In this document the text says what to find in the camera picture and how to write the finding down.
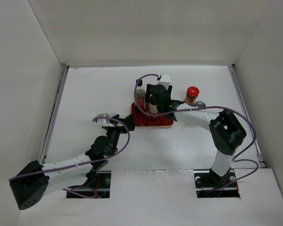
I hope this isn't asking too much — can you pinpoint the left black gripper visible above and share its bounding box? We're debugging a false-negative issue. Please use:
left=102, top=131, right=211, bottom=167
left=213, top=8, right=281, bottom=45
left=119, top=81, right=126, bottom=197
left=105, top=113, right=134, bottom=157

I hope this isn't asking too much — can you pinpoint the small black dome cap bottle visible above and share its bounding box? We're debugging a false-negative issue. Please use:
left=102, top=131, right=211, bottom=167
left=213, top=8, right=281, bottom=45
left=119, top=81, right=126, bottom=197
left=148, top=95, right=158, bottom=118

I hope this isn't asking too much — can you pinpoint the dark sauce bottle black cap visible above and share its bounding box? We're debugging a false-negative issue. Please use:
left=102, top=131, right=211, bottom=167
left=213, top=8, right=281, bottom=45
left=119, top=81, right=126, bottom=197
left=134, top=79, right=146, bottom=114

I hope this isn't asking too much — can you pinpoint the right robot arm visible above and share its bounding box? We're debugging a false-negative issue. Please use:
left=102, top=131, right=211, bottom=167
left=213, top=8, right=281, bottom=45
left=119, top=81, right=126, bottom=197
left=150, top=84, right=247, bottom=187

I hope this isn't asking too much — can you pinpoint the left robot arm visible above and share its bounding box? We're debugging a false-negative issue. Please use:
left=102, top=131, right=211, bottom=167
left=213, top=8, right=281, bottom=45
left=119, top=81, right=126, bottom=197
left=8, top=113, right=135, bottom=210

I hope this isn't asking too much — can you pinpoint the red rectangular tray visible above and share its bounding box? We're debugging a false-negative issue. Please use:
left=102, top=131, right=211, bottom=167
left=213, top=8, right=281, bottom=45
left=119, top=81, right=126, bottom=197
left=131, top=103, right=174, bottom=128

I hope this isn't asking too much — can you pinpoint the red lid chili jar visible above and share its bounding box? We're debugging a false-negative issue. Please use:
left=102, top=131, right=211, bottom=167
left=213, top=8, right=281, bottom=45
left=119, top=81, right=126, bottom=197
left=184, top=86, right=200, bottom=105

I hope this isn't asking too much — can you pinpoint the clear lid salt grinder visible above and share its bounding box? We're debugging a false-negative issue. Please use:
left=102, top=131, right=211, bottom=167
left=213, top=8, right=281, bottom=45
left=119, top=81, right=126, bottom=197
left=193, top=101, right=206, bottom=108

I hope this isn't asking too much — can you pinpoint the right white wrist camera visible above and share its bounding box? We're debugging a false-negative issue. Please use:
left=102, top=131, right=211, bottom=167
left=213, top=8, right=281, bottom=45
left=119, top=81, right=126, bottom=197
left=157, top=73, right=170, bottom=89

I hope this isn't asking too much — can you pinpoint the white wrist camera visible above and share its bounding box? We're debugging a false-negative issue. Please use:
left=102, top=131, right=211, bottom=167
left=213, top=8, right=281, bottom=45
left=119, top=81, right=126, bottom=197
left=157, top=73, right=170, bottom=89
left=93, top=113, right=110, bottom=127

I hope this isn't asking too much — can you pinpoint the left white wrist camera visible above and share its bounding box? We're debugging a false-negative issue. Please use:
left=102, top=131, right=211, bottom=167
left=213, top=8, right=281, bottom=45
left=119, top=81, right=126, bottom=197
left=93, top=113, right=110, bottom=127

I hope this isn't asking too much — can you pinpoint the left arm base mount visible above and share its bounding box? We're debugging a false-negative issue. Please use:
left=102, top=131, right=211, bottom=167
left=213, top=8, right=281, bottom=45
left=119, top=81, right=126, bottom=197
left=66, top=171, right=112, bottom=199

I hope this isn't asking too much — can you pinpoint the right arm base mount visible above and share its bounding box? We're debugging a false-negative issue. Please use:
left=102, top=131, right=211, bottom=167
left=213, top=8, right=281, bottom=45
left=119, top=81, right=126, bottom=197
left=193, top=169, right=240, bottom=198

